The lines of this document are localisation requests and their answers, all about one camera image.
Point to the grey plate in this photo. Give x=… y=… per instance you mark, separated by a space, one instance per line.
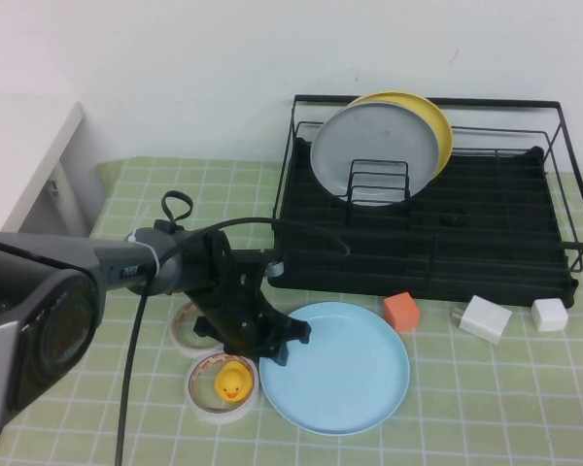
x=369 y=141

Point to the white cube block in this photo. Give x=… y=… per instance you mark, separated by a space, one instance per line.
x=549 y=315

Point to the yellow rubber duck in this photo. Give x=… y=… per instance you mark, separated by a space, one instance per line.
x=232 y=383

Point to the white double-sided tape roll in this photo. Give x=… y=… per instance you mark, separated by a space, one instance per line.
x=194 y=404
x=177 y=336

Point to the yellow plate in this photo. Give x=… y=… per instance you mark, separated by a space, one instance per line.
x=443 y=136

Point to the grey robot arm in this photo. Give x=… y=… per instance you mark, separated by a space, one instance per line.
x=53 y=301

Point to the white wall charger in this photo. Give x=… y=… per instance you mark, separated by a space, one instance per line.
x=486 y=320

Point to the light blue plate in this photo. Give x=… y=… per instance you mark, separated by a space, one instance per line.
x=340 y=378

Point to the white side table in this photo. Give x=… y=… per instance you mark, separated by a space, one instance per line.
x=24 y=160

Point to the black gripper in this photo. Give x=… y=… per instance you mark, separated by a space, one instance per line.
x=238 y=320

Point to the green checkered tablecloth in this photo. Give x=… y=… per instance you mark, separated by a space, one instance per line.
x=418 y=388

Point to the orange cube block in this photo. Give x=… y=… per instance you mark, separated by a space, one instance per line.
x=401 y=313

